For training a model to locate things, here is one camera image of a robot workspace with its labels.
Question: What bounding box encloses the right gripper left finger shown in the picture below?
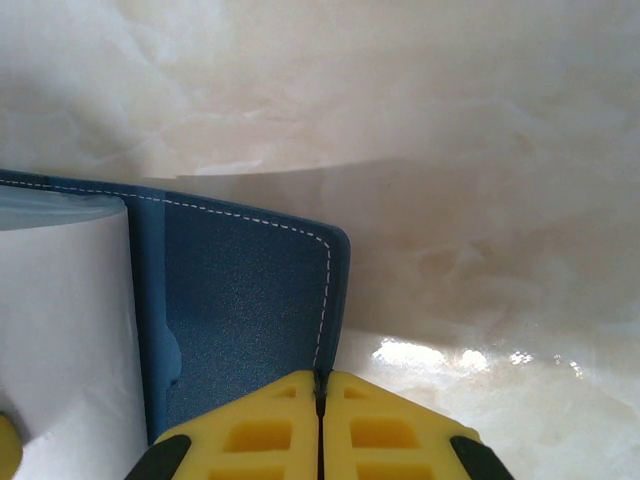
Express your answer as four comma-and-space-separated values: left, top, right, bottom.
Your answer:
123, 368, 320, 480

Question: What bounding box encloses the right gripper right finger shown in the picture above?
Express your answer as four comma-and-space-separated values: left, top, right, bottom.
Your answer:
318, 368, 517, 480

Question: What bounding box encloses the blue card holder wallet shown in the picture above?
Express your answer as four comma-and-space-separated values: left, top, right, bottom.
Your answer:
0, 168, 351, 480

